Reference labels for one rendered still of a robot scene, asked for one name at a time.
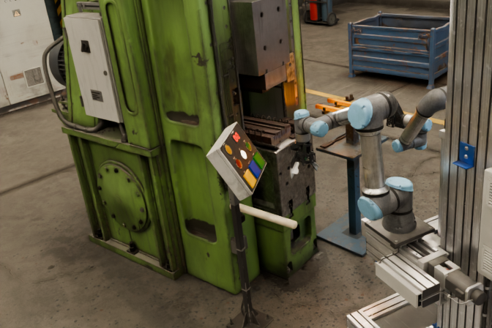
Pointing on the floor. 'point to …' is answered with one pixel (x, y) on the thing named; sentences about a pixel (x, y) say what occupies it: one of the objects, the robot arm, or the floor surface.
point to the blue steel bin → (400, 45)
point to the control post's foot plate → (261, 320)
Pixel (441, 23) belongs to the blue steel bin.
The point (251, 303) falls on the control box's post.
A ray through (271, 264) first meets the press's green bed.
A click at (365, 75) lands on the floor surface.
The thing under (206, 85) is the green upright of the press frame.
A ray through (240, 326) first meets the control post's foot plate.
